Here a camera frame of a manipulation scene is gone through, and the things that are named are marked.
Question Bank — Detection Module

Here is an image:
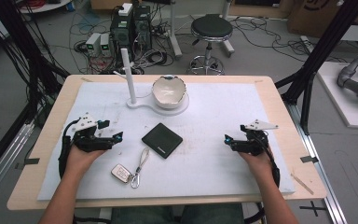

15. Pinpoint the aluminium rail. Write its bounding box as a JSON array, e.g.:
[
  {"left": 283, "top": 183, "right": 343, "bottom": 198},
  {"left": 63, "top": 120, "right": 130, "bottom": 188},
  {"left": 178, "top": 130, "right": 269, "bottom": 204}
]
[
  {"left": 0, "top": 122, "right": 35, "bottom": 209},
  {"left": 286, "top": 102, "right": 349, "bottom": 224}
]

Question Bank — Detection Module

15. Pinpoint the person's left hand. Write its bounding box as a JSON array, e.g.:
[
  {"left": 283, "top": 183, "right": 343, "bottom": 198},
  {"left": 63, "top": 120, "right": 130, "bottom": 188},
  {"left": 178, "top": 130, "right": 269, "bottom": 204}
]
[{"left": 65, "top": 144, "right": 107, "bottom": 178}]

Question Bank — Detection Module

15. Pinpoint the thin wooden stick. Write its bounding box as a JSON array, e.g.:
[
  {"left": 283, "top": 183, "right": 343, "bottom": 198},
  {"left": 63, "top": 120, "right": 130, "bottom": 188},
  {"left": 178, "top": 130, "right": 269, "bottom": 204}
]
[{"left": 290, "top": 173, "right": 315, "bottom": 196}]

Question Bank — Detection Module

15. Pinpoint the car key with strap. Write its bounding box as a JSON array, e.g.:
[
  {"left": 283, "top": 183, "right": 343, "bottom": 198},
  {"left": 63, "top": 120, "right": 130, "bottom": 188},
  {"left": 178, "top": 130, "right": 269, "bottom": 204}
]
[{"left": 110, "top": 147, "right": 151, "bottom": 189}]

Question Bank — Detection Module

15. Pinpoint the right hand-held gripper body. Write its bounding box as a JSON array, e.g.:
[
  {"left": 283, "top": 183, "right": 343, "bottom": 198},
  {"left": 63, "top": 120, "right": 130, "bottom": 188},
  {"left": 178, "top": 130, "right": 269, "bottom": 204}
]
[{"left": 230, "top": 119, "right": 280, "bottom": 157}]

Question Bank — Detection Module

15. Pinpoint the white table leg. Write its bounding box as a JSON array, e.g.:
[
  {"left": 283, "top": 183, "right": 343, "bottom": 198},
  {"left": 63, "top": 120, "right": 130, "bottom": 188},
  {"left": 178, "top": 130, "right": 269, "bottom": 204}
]
[
  {"left": 220, "top": 0, "right": 236, "bottom": 58},
  {"left": 167, "top": 0, "right": 184, "bottom": 59}
]

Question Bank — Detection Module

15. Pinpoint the black round stool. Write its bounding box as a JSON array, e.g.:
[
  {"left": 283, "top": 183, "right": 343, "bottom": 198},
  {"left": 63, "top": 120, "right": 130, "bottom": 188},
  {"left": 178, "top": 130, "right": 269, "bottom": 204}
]
[{"left": 188, "top": 13, "right": 234, "bottom": 76}]

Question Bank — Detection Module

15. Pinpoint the person's right hand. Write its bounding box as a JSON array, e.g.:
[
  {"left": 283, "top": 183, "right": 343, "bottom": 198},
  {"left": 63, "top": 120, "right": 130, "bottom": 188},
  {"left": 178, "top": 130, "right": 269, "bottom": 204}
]
[{"left": 238, "top": 147, "right": 277, "bottom": 185}]

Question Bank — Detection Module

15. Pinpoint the white table mat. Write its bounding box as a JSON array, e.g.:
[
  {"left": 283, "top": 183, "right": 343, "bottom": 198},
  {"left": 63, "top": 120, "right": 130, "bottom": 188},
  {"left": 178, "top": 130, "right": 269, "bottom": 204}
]
[{"left": 36, "top": 80, "right": 296, "bottom": 202}]

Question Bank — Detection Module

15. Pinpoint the black computer tower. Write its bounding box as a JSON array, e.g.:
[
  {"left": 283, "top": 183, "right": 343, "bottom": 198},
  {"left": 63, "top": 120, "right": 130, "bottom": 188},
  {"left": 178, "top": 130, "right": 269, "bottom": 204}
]
[
  {"left": 109, "top": 11, "right": 135, "bottom": 61},
  {"left": 132, "top": 4, "right": 153, "bottom": 52}
]

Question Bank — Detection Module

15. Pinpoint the person's right leg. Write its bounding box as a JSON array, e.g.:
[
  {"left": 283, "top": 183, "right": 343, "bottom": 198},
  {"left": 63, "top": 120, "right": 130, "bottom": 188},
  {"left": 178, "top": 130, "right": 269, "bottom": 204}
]
[{"left": 179, "top": 203, "right": 245, "bottom": 224}]

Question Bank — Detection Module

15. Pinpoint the black wallet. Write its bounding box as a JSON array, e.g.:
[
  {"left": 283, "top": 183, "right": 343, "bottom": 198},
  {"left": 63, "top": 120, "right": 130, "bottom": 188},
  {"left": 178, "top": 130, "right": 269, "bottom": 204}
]
[{"left": 141, "top": 122, "right": 184, "bottom": 160}]

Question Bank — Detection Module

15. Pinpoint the grey power supply unit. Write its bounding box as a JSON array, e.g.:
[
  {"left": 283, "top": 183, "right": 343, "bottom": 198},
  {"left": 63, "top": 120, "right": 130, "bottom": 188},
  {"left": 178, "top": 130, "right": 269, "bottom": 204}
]
[
  {"left": 99, "top": 33, "right": 112, "bottom": 57},
  {"left": 85, "top": 32, "right": 103, "bottom": 57}
]

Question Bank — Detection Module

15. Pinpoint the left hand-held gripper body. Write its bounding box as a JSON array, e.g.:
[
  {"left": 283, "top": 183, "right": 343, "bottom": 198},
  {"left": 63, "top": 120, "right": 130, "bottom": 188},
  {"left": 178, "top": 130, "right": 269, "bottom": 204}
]
[{"left": 70, "top": 113, "right": 117, "bottom": 153}]

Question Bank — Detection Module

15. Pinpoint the person's leg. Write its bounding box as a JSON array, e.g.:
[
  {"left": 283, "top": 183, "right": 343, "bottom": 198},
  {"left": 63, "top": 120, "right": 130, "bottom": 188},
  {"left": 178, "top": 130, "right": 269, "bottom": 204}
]
[
  {"left": 110, "top": 204, "right": 177, "bottom": 224},
  {"left": 179, "top": 203, "right": 245, "bottom": 224}
]

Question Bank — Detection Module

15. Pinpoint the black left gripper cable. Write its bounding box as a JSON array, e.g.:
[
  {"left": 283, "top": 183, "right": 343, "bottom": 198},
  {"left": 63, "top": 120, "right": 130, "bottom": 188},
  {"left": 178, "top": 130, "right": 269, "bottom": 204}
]
[{"left": 58, "top": 119, "right": 81, "bottom": 179}]

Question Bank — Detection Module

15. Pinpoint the cardboard box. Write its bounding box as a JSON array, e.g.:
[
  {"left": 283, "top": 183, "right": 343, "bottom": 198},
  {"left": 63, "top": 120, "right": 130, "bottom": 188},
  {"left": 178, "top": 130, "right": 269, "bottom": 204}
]
[{"left": 286, "top": 0, "right": 345, "bottom": 38}]

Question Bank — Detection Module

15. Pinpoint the white platform board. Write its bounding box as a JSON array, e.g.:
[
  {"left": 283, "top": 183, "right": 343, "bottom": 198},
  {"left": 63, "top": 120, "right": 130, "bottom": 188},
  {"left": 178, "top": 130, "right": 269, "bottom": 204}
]
[{"left": 316, "top": 61, "right": 358, "bottom": 131}]

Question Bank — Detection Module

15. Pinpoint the white ceramic bowl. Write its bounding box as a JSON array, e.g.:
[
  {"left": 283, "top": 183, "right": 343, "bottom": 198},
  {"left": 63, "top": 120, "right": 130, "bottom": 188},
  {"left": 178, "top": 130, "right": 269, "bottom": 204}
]
[{"left": 151, "top": 75, "right": 187, "bottom": 110}]

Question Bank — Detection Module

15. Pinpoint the black tape strip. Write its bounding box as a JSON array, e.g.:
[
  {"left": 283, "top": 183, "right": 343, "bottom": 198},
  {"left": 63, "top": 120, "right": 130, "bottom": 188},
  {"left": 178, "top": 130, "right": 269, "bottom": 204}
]
[
  {"left": 14, "top": 157, "right": 41, "bottom": 171},
  {"left": 299, "top": 155, "right": 320, "bottom": 164}
]

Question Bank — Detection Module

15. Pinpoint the black frame post with cables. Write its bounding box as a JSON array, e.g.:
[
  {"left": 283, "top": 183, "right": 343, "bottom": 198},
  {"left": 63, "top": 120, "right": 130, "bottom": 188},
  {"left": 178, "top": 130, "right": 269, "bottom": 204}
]
[{"left": 0, "top": 0, "right": 71, "bottom": 125}]

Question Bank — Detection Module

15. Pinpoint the white round table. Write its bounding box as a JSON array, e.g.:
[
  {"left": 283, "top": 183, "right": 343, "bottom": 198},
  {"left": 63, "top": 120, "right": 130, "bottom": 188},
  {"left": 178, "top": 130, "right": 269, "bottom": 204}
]
[{"left": 18, "top": 0, "right": 73, "bottom": 14}]

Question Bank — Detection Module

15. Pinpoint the white stand with pole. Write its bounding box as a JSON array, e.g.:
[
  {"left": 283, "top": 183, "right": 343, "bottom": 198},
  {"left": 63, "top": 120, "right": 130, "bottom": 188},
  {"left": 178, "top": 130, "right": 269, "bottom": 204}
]
[{"left": 113, "top": 48, "right": 190, "bottom": 117}]

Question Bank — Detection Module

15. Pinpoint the white box on tower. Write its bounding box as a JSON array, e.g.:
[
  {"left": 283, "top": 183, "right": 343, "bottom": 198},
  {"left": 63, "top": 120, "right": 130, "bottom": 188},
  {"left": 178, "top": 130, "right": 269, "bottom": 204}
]
[{"left": 117, "top": 2, "right": 134, "bottom": 18}]

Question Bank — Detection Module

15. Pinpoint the person's left leg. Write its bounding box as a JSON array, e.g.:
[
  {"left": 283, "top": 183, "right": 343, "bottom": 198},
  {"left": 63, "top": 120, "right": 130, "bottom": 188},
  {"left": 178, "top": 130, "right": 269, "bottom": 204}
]
[{"left": 110, "top": 204, "right": 177, "bottom": 224}]

